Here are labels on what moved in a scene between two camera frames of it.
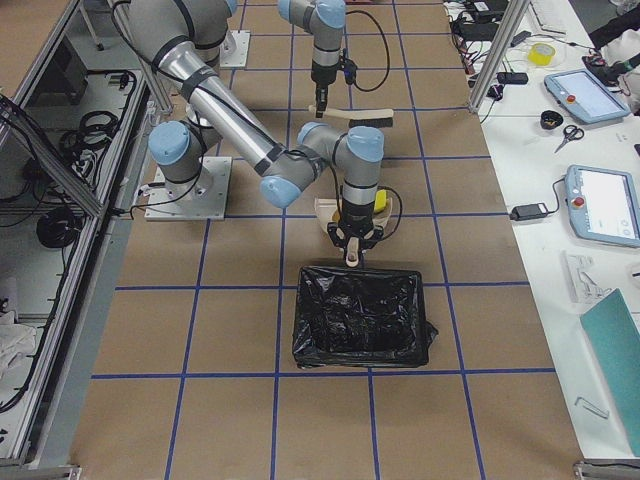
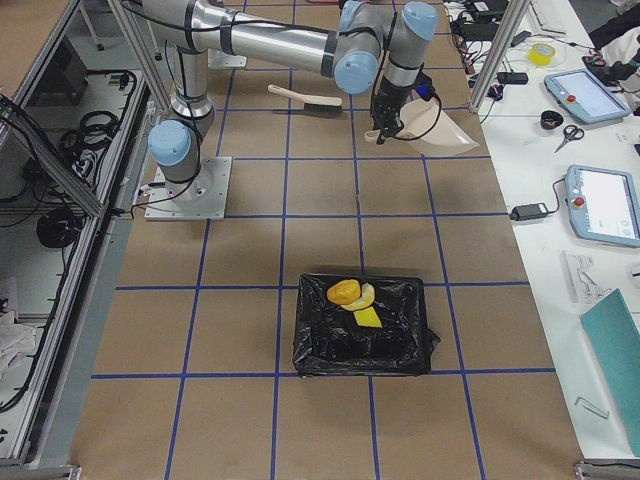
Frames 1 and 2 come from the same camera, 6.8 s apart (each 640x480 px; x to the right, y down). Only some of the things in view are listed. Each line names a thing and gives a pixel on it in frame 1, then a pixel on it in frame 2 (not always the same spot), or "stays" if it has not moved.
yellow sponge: (380, 200) → (368, 318)
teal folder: (613, 332) stays
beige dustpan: (325, 209) → (427, 129)
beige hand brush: (361, 118) → (312, 104)
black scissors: (571, 133) stays
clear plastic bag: (583, 288) stays
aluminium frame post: (499, 54) stays
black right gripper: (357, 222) → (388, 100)
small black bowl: (550, 120) stays
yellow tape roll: (541, 54) stays
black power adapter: (526, 211) stays
